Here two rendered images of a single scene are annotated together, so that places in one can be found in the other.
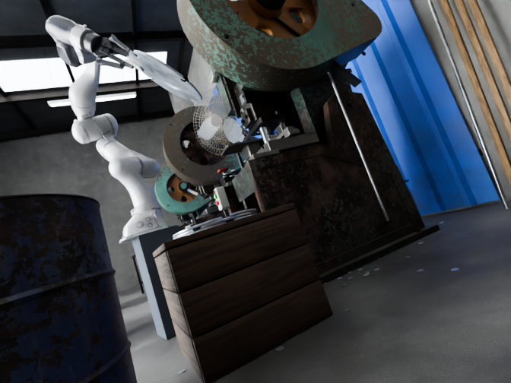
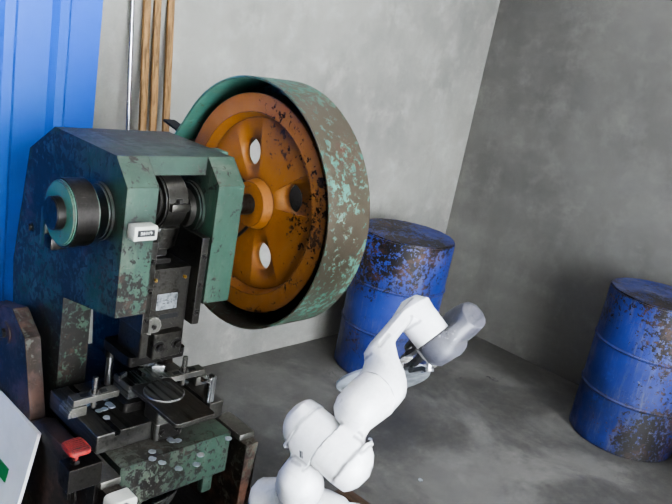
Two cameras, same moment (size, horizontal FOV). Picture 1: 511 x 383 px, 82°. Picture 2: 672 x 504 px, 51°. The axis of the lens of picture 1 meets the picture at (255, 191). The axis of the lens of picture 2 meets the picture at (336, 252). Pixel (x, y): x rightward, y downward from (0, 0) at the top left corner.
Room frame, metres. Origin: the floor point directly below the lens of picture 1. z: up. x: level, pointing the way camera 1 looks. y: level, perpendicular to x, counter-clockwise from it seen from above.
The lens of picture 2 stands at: (2.04, 1.87, 1.89)
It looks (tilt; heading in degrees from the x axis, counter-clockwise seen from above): 16 degrees down; 245
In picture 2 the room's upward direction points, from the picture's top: 11 degrees clockwise
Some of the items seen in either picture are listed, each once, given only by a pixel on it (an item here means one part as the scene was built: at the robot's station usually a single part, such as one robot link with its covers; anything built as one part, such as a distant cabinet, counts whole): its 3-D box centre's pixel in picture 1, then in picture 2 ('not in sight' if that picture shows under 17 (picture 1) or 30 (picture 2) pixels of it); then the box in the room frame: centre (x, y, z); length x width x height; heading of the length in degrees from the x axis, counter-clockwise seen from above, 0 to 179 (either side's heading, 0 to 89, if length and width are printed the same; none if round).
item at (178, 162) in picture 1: (238, 186); not in sight; (3.40, 0.17, 0.87); 1.53 x 0.99 x 1.74; 111
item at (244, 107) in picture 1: (250, 101); (158, 304); (1.65, -0.15, 1.04); 0.17 x 0.15 x 0.30; 113
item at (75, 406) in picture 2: not in sight; (91, 392); (1.82, -0.12, 0.76); 0.17 x 0.06 x 0.10; 23
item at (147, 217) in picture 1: (141, 221); not in sight; (1.35, 0.55, 0.52); 0.22 x 0.19 x 0.14; 124
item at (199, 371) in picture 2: (284, 131); (186, 370); (1.51, -0.25, 0.76); 0.17 x 0.06 x 0.10; 23
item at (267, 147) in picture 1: (277, 156); (138, 403); (1.67, -0.18, 0.68); 0.45 x 0.30 x 0.06; 23
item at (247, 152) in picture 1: (247, 156); (170, 417); (1.60, -0.02, 0.72); 0.25 x 0.14 x 0.14; 113
